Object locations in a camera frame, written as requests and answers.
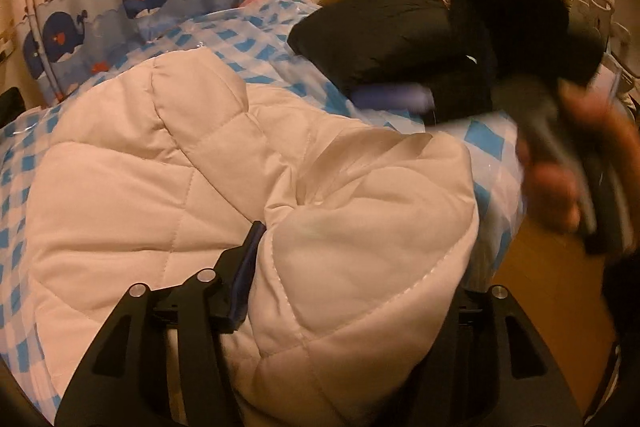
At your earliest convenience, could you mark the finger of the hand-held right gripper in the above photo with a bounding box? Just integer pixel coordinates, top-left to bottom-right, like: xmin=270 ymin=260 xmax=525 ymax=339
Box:
xmin=350 ymin=82 xmax=437 ymax=114

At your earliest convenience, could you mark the black jacket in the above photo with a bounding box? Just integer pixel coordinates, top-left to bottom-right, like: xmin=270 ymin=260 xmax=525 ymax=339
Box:
xmin=287 ymin=0 xmax=501 ymax=128

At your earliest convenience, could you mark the white plastic rack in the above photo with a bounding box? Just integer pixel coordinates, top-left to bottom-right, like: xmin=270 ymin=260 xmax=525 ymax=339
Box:
xmin=567 ymin=0 xmax=640 ymax=68

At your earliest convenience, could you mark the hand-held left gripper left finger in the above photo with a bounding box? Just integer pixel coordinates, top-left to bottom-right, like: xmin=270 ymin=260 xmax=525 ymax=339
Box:
xmin=54 ymin=221 xmax=267 ymax=427

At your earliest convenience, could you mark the person's right hand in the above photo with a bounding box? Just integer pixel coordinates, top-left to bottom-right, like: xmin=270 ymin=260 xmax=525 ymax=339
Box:
xmin=515 ymin=74 xmax=640 ymax=235

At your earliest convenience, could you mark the blue checked bed sheet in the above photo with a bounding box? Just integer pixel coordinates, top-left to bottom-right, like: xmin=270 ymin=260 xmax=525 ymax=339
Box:
xmin=0 ymin=0 xmax=526 ymax=388

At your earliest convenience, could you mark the white quilted jacket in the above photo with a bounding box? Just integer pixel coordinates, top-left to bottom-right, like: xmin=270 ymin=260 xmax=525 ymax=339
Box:
xmin=25 ymin=47 xmax=481 ymax=427

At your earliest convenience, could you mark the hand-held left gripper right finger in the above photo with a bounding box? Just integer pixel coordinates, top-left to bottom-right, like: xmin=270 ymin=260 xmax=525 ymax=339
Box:
xmin=415 ymin=284 xmax=583 ymax=427

